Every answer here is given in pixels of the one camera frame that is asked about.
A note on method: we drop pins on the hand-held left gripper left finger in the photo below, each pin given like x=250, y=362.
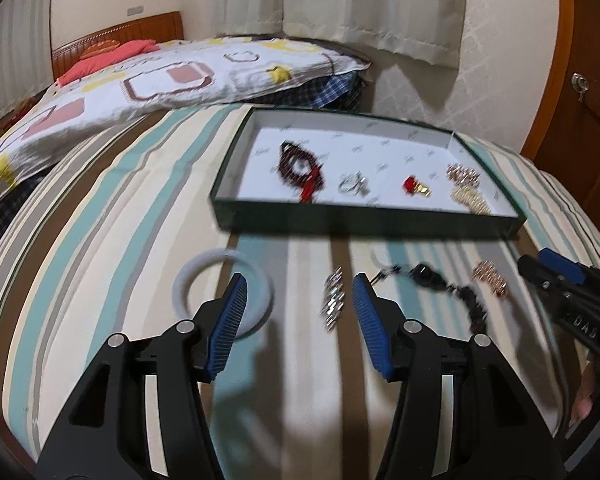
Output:
x=225, y=325

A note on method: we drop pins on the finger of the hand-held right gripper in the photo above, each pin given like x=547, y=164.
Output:
x=562, y=265
x=540, y=275

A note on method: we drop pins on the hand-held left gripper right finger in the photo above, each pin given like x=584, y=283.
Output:
x=370, y=325

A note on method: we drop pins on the white jade bangle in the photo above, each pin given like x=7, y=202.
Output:
x=182, y=285

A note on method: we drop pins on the dark green shallow box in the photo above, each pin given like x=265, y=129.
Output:
x=380, y=140

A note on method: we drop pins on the person's right hand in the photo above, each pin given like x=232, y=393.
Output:
x=585, y=395

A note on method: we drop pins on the brown wooden door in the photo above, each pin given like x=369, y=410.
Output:
x=595, y=125

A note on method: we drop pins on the striped bed sheet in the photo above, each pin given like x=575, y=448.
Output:
x=130, y=210

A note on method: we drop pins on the silver door knob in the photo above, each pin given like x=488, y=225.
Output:
x=580, y=82

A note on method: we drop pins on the white patterned quilt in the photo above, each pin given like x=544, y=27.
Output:
x=180, y=75

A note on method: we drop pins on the red pillow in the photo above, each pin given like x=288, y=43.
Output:
x=105, y=57

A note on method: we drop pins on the wooden headboard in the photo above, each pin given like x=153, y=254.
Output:
x=145, y=27

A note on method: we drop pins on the wide white curtain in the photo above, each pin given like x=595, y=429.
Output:
x=330, y=0

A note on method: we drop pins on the narrow white curtain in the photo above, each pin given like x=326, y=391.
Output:
x=10, y=60

